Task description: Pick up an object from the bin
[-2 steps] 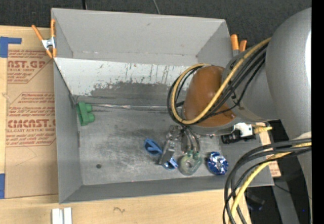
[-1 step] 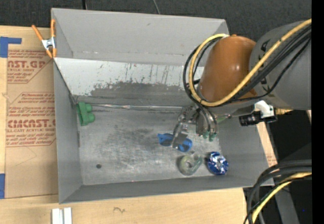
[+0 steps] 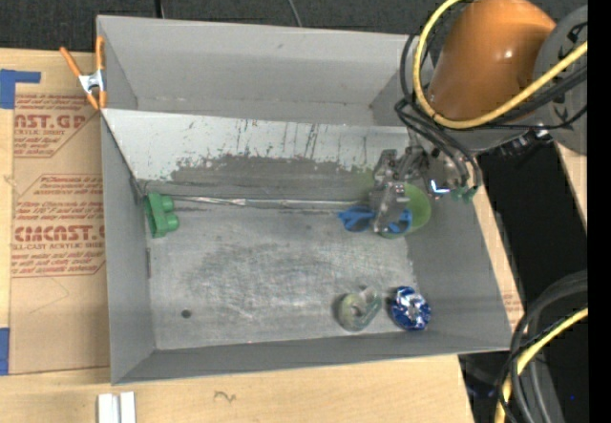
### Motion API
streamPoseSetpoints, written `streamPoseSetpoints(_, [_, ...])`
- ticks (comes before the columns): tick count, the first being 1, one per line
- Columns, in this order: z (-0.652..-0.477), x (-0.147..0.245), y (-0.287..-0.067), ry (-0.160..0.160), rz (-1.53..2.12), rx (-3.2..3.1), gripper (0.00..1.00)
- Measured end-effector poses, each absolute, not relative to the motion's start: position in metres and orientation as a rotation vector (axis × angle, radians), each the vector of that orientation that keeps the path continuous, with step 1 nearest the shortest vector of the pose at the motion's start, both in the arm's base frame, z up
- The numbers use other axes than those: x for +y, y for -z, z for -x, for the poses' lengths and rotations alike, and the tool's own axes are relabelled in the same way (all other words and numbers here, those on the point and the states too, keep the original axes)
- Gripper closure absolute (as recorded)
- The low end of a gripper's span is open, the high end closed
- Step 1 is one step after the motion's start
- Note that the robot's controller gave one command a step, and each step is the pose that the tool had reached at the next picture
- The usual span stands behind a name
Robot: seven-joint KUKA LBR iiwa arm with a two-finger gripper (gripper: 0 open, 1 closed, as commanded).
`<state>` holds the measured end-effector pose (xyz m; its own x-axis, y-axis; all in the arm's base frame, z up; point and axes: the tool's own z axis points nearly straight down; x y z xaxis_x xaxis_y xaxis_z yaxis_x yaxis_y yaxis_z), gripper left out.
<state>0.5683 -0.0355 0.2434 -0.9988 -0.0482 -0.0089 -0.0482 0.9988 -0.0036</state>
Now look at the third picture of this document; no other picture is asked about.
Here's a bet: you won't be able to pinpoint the grey metal bin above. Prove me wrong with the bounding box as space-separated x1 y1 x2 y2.
95 13 515 387

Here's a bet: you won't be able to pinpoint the clear glass thing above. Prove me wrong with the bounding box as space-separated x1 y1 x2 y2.
336 285 384 333

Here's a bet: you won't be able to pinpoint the brown cardboard board, red print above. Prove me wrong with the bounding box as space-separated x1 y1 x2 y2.
0 47 526 377

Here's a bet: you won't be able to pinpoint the blue sunglasses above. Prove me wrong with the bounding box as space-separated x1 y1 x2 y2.
337 204 414 234

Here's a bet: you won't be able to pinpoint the green plastic bowl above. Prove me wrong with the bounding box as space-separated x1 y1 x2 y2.
366 180 433 241

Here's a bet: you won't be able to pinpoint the green toy brick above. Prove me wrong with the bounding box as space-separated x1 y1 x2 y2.
144 191 180 240

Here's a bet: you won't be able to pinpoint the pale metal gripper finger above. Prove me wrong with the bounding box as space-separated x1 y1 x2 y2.
390 181 409 227
372 186 391 236

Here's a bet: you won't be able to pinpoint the blue and white crumpled packet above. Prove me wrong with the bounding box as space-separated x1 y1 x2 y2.
387 286 433 332

